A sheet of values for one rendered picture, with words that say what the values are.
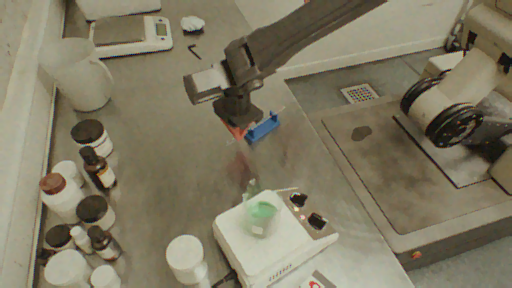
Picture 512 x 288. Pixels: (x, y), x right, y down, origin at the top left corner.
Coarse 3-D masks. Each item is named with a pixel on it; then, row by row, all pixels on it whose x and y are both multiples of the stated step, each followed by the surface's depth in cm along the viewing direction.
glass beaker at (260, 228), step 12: (252, 180) 50; (252, 192) 51; (264, 192) 52; (276, 192) 50; (276, 204) 52; (252, 216) 47; (276, 216) 48; (252, 228) 50; (264, 228) 49; (276, 228) 51
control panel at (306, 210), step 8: (288, 192) 63; (296, 192) 64; (288, 200) 61; (288, 208) 59; (304, 208) 61; (312, 208) 62; (296, 216) 58; (304, 224) 57; (328, 224) 60; (312, 232) 56; (320, 232) 57; (328, 232) 58; (336, 232) 59
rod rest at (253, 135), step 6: (276, 114) 80; (270, 120) 82; (276, 120) 81; (258, 126) 81; (264, 126) 80; (270, 126) 81; (276, 126) 82; (252, 132) 76; (258, 132) 79; (264, 132) 79; (246, 138) 79; (252, 138) 78; (258, 138) 79
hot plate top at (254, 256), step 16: (240, 208) 56; (224, 224) 54; (240, 224) 54; (288, 224) 54; (240, 240) 52; (256, 240) 52; (272, 240) 52; (288, 240) 52; (304, 240) 52; (240, 256) 51; (256, 256) 51; (272, 256) 51; (256, 272) 49
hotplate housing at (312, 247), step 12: (216, 228) 56; (216, 240) 60; (312, 240) 55; (324, 240) 57; (228, 252) 53; (300, 252) 53; (312, 252) 56; (276, 264) 52; (288, 264) 53; (228, 276) 54; (240, 276) 52; (264, 276) 51; (276, 276) 54
